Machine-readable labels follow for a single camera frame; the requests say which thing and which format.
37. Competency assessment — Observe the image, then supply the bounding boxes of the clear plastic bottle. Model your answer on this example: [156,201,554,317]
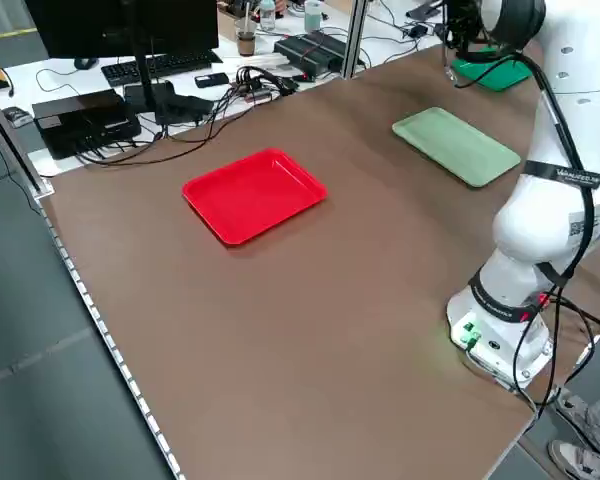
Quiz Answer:
[258,0,277,32]

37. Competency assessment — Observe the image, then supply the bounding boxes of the black docking box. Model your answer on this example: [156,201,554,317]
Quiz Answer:
[31,88,143,162]

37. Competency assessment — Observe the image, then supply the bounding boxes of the person's shoe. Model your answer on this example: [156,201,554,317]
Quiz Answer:
[546,438,600,480]
[553,392,600,454]

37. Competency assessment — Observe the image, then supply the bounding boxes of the aluminium frame post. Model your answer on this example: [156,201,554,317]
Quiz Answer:
[339,0,370,80]

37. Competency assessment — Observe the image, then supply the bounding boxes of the small grey device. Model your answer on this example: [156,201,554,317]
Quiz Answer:
[3,106,35,127]

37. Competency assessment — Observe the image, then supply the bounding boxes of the aluminium frame rail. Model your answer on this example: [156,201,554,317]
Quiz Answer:
[0,78,56,202]

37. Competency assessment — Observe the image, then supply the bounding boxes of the black computer monitor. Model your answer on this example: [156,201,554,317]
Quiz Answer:
[23,0,221,60]

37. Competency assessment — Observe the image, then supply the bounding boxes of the black keyboard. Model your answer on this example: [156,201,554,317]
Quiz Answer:
[100,48,225,85]

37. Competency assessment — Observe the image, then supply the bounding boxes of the black monitor stand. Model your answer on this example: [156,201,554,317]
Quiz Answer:
[123,49,216,127]

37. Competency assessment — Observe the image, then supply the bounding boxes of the black usb hub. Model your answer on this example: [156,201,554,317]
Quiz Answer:
[235,65,300,99]

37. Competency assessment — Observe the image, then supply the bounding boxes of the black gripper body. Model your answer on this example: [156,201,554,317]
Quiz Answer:
[442,0,486,54]

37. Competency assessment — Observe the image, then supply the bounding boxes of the black arm base cable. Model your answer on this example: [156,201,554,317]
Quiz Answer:
[512,287,600,419]

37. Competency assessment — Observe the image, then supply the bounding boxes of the teal plastic container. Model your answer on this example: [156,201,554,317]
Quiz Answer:
[303,0,323,32]

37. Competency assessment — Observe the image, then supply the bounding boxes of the black smartphone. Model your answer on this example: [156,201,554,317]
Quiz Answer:
[194,72,230,90]

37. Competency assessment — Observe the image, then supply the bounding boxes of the brown paper cup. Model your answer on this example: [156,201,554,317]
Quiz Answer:
[235,18,258,57]

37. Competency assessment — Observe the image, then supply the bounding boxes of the black finned power supply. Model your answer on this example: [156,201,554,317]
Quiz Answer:
[273,31,352,82]

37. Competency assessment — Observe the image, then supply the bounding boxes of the red plastic tray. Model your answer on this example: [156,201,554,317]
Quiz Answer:
[181,147,329,248]

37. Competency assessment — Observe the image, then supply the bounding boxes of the pale green plastic tray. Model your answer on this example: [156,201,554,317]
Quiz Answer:
[391,106,523,190]

